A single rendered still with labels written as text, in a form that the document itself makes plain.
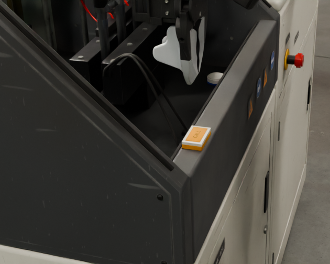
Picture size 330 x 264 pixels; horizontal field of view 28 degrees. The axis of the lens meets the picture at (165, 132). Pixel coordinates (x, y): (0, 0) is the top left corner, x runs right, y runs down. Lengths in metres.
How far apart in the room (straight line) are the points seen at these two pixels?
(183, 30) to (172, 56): 0.06
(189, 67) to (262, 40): 0.46
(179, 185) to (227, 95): 0.28
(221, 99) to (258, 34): 0.30
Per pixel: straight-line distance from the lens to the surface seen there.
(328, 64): 3.60
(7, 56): 0.87
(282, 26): 1.50
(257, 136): 1.35
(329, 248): 2.29
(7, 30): 0.86
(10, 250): 1.07
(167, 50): 0.89
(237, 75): 1.17
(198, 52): 0.91
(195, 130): 0.97
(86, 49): 1.23
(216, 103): 1.07
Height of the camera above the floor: 1.44
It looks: 30 degrees down
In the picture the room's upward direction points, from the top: 3 degrees counter-clockwise
